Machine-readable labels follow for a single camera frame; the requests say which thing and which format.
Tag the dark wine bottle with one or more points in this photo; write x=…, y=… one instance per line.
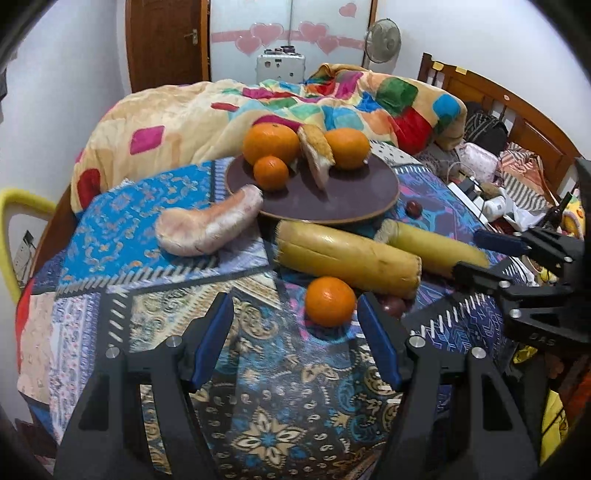
x=556, y=213

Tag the slim yellow plush roll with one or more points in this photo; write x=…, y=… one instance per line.
x=434, y=247

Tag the yellow cloth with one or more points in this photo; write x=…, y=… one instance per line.
x=554, y=420

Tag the dark red plum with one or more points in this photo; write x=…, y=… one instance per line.
x=392, y=306
x=414, y=208

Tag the pink pillow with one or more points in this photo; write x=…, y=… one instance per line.
x=478, y=161

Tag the small orange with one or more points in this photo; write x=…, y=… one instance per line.
x=271, y=173

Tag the yellow chair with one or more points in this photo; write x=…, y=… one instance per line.
x=21, y=203

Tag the standing fan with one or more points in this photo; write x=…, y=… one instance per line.
x=383, y=39

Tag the wooden bed headboard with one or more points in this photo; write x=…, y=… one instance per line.
x=531, y=124

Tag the dark backpack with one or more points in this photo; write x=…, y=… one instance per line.
x=487, y=131

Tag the white appliance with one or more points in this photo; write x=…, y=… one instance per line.
x=280, y=68

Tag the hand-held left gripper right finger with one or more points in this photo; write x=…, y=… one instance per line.
x=379, y=347

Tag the large orange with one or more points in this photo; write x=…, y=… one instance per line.
x=271, y=142

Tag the brown wooden door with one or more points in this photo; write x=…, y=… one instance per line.
x=161, y=41

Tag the colourful patchwork quilt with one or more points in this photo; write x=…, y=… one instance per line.
x=194, y=113

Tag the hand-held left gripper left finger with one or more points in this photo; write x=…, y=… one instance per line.
x=213, y=344

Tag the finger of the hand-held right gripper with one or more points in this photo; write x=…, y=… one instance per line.
x=475, y=273
x=496, y=241

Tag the pink plush sweet potato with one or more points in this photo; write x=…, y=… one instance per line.
x=207, y=224

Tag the large yellow plush roll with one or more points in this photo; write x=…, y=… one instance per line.
x=346, y=258

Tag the beige plush bread toy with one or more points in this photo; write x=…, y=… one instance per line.
x=316, y=152

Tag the white power strip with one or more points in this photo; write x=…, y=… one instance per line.
x=471, y=189

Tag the striped cloth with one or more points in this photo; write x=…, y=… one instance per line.
x=526, y=173

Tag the brown round plate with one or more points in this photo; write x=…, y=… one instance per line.
x=323, y=198

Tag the blue patterned blanket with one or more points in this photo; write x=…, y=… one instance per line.
x=152, y=240

